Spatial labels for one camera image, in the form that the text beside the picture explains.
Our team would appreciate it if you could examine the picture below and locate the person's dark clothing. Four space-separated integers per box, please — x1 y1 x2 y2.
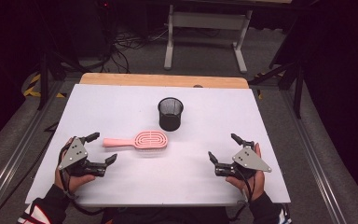
101 205 231 224

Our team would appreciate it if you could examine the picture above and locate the right hand-held gripper cable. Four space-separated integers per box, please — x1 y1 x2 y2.
236 167 256 216

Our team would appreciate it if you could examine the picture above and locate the black metal stand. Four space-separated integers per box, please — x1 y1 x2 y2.
36 49 87 112
247 57 306 119

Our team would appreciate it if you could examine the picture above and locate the white board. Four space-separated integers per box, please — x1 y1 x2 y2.
24 83 292 208

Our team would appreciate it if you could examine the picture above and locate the person's left hand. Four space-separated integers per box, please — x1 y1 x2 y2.
54 136 96 194

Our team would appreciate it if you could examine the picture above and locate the hand-held gripper cable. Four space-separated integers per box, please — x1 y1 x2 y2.
236 167 256 216
58 144 106 217

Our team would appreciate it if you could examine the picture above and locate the left hand-held gripper cable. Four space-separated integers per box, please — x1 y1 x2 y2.
58 144 106 217

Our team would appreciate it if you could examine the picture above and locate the person's right hand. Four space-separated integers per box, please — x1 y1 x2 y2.
225 142 267 203

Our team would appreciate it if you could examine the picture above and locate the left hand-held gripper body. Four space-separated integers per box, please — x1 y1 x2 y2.
57 136 108 179

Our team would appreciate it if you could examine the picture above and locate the pink hairbrush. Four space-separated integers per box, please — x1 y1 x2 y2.
102 130 169 150

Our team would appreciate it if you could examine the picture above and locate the black mesh pen holder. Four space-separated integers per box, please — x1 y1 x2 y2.
157 96 185 133

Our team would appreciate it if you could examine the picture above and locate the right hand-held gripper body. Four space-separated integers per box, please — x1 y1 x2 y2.
213 145 273 180

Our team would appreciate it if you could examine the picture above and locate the aluminium floor rail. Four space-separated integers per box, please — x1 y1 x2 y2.
279 89 348 224
0 79 68 220

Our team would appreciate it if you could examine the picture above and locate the bundle of black floor cables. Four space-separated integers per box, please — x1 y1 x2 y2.
97 26 171 75

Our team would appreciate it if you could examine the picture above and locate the wooden table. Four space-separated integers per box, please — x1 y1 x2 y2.
78 72 250 90

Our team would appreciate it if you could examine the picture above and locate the yellow black hazard tape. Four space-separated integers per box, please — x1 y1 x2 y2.
22 72 68 99

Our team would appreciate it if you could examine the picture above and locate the desk with white metal frame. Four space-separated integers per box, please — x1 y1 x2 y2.
163 0 293 75

